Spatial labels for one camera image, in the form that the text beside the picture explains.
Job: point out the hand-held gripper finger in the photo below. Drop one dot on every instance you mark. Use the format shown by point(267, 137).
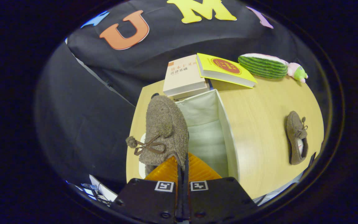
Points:
point(179, 199)
point(186, 199)

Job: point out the white fabric storage box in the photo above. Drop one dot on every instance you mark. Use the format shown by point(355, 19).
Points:
point(207, 130)

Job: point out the brown fuzzy shoe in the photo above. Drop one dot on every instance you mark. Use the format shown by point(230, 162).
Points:
point(163, 124)
point(294, 130)

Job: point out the white paper sheet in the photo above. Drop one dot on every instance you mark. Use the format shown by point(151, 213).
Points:
point(104, 191)

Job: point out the thin pale book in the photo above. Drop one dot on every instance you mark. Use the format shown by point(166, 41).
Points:
point(191, 95)

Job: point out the black table grommet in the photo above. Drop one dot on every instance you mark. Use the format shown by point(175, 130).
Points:
point(154, 95)

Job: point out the beige book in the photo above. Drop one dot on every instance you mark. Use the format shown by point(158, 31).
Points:
point(182, 77)

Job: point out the yellow book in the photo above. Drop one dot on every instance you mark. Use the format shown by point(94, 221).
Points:
point(207, 65)

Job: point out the watermelon slice plush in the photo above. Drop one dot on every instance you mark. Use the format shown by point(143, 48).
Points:
point(263, 67)

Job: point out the pink and green plush toy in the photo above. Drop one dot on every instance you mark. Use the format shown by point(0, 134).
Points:
point(298, 73)

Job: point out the black table bracket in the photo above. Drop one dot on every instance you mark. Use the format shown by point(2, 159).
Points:
point(312, 158)

